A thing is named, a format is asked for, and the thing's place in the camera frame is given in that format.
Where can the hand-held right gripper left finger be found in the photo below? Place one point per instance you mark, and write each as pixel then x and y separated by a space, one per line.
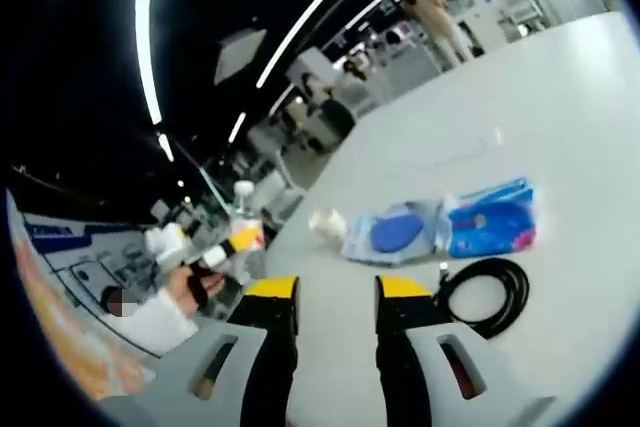
pixel 225 372

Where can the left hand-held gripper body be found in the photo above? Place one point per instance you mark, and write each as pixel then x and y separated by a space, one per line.
pixel 167 242

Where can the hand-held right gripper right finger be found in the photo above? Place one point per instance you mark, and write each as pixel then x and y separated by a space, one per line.
pixel 450 372

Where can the clear plastic water bottle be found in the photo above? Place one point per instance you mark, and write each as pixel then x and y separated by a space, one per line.
pixel 244 207

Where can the white paper cup green print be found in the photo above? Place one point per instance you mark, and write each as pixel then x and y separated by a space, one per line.
pixel 327 227

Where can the clear packet with blue disc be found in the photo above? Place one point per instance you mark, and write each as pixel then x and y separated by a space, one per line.
pixel 395 234

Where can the blue printed tissue packet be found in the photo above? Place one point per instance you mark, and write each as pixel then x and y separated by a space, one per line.
pixel 495 227

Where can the white tabletop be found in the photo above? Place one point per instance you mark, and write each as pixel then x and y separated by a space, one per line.
pixel 450 122

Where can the person's left hand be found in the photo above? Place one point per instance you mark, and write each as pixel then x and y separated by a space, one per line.
pixel 192 292

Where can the black office chair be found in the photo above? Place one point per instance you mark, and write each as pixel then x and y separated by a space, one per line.
pixel 339 124

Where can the ceiling air vent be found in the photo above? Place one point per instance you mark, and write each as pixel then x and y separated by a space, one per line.
pixel 240 57

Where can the ceiling light strip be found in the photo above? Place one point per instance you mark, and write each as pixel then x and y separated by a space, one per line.
pixel 340 12
pixel 145 37

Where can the wall display board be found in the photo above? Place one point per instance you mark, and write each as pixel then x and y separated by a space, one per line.
pixel 90 257

